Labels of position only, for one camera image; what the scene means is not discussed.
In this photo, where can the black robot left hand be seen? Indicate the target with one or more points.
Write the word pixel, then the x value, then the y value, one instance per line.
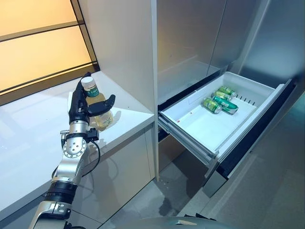
pixel 77 107

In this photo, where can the yellow tea bottle white cap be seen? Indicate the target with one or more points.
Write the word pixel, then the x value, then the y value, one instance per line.
pixel 94 95

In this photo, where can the white fridge drawer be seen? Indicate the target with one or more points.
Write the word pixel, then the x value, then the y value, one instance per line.
pixel 209 128

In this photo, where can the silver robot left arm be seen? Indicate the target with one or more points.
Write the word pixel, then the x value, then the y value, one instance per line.
pixel 71 152

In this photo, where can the stainless steel fridge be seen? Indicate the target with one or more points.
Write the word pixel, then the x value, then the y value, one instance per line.
pixel 186 43

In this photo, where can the tall white cabinet panel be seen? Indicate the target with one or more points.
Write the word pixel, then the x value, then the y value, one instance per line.
pixel 119 47

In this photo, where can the green drink can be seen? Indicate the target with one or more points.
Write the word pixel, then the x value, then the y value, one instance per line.
pixel 211 105
pixel 225 103
pixel 220 95
pixel 226 90

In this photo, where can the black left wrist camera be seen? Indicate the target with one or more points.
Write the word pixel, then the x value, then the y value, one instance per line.
pixel 93 134

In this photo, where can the amber window with dark frame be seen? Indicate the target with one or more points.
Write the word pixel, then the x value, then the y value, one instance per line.
pixel 40 43

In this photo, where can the grey fridge enclosure panel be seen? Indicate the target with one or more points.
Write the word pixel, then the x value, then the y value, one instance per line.
pixel 276 47

